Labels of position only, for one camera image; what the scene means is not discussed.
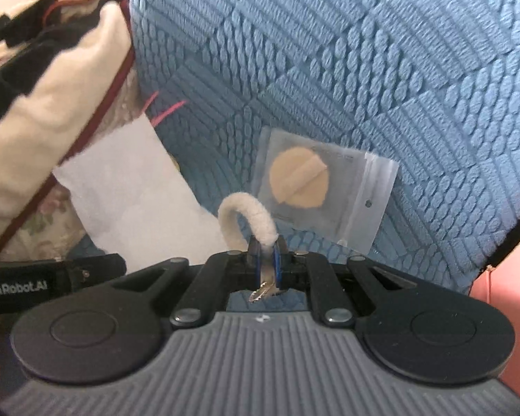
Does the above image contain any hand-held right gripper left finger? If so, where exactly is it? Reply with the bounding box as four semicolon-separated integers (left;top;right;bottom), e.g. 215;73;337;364
110;236;263;329

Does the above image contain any blue textured mat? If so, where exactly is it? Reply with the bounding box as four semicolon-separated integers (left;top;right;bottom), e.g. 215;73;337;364
65;0;520;310

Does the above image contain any red black white striped blanket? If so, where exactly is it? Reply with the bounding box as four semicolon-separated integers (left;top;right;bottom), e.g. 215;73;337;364
0;0;137;265

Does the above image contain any beige round patch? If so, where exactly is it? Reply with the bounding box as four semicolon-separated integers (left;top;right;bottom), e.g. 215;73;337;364
268;147;330;209

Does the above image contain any white fluffy loop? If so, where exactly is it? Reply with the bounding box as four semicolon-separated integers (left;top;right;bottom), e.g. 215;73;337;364
218;192;280;263

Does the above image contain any pink string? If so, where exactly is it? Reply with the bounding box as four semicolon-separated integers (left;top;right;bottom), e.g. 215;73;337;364
143;91;188;128

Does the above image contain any white tissue paper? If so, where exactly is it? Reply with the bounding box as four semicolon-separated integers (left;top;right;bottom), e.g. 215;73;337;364
52;113;243;275

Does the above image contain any silver key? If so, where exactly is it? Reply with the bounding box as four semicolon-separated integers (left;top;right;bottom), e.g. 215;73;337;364
249;266;275;303

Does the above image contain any clear zip bag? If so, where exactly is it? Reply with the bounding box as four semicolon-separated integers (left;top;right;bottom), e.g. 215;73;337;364
251;125;400;255

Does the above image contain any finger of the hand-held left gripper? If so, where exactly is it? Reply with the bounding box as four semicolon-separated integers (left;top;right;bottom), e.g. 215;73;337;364
65;253;127;294

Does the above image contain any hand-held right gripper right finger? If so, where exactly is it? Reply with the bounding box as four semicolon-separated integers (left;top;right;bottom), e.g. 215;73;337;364
274;235;419;329

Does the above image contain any pink cardboard box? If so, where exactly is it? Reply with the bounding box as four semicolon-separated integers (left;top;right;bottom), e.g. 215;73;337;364
470;212;520;404

